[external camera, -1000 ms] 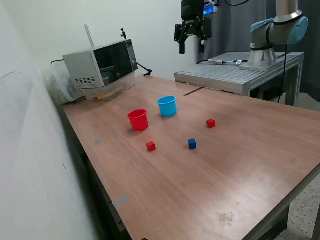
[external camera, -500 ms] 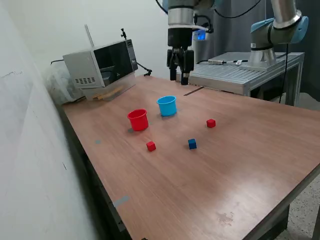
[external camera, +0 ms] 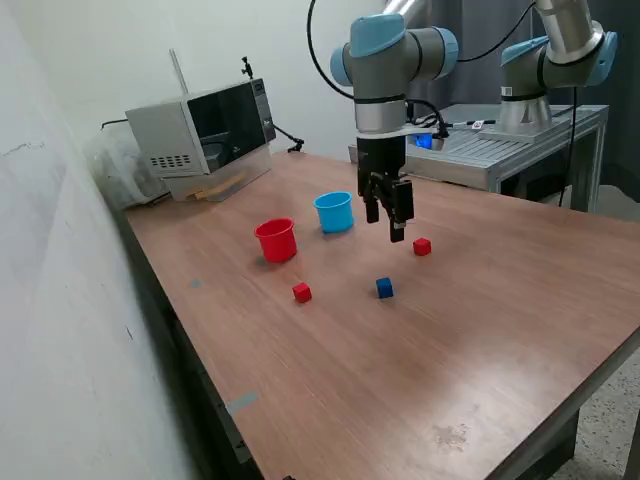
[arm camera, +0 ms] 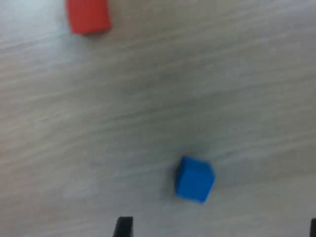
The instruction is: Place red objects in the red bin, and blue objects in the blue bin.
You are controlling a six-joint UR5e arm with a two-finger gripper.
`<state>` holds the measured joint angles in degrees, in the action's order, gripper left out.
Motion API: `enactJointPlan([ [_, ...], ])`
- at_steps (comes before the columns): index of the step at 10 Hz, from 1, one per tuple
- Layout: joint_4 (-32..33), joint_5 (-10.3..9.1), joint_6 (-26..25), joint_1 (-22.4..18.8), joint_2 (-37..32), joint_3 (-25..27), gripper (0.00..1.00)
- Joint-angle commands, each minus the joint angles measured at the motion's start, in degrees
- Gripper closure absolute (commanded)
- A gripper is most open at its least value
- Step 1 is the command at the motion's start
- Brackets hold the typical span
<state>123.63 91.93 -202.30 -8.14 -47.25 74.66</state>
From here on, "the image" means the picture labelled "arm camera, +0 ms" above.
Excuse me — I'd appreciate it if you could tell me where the red cube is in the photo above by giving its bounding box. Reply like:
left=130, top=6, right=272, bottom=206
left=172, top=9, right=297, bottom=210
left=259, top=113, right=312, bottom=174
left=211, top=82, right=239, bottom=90
left=65, top=0, right=112, bottom=35

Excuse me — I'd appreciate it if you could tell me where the blue cube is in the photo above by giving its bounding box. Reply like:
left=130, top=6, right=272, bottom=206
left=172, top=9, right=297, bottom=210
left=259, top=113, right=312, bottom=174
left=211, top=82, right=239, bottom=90
left=175, top=156, right=216, bottom=204

